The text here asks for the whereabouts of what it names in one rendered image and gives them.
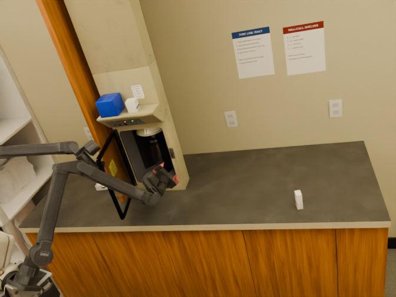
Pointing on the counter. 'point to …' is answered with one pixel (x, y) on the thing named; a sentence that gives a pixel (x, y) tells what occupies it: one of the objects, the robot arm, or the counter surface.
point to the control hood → (148, 112)
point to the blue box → (110, 105)
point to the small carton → (132, 105)
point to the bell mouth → (148, 131)
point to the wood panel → (74, 65)
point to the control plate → (125, 122)
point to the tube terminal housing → (124, 77)
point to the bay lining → (139, 151)
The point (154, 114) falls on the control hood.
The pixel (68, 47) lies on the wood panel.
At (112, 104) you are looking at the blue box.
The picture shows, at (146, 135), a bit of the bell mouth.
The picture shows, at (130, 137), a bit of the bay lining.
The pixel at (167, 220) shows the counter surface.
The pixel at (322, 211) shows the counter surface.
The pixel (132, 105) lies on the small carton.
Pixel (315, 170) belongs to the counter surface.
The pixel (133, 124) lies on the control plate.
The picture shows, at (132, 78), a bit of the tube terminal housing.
